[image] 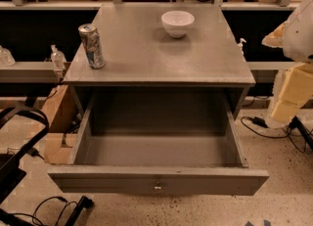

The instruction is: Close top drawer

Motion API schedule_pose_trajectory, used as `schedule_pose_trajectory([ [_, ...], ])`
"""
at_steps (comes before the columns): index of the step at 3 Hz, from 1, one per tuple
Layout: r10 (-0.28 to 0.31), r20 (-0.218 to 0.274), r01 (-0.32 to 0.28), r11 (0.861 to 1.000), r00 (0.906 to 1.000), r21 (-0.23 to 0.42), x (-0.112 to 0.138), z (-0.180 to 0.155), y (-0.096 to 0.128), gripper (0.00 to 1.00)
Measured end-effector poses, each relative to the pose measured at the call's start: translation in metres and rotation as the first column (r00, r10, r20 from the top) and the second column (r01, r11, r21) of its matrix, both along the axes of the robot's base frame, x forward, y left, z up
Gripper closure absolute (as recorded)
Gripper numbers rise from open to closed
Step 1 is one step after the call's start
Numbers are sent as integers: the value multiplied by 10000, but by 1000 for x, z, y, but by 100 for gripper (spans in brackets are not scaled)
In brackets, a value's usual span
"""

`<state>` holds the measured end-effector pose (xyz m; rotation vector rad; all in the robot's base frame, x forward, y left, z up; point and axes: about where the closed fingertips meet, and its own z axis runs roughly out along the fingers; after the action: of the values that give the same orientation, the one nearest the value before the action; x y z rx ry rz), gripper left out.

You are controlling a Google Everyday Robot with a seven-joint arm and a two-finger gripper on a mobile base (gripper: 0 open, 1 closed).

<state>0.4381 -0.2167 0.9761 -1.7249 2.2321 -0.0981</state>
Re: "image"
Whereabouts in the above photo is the black stand right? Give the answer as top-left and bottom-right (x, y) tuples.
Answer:
(289, 116), (313, 151)

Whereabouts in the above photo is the white pump bottle right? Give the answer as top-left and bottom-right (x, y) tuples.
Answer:
(237, 38), (246, 55)

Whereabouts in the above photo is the blue silver drink can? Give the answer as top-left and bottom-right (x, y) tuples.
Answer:
(78, 23), (105, 69)

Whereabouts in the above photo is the black power adapter cable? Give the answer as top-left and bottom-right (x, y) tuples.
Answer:
(240, 115), (307, 155)

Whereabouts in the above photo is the clear pump bottle left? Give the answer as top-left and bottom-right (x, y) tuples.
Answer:
(51, 45), (66, 69)

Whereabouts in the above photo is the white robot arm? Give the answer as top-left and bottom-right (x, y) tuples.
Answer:
(262, 0), (313, 128)

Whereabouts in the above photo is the black chair frame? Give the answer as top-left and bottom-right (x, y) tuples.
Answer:
(0, 105), (50, 204)

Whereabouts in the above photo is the white ceramic bowl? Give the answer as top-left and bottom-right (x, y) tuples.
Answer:
(161, 11), (195, 38)

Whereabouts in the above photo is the grey wooden cabinet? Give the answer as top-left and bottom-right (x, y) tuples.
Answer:
(65, 3), (255, 113)

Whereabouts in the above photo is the grey top drawer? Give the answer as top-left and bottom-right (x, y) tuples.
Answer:
(48, 92), (269, 196)

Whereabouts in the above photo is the cardboard box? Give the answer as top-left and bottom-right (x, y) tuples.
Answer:
(42, 85), (77, 164)

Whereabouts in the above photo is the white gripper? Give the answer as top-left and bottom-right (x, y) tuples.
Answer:
(261, 0), (313, 63)

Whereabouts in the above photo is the clear bottle far left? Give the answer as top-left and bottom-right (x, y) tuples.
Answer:
(0, 46), (16, 66)

